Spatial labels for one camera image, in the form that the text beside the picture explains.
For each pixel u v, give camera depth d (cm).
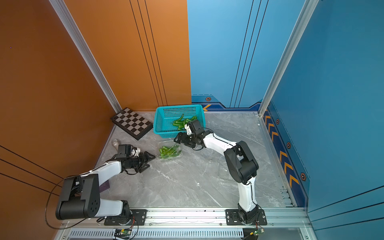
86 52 85
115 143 99
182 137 82
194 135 74
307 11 71
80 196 91
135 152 79
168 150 94
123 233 72
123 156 72
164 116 116
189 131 85
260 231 69
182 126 109
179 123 110
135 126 108
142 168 85
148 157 83
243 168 51
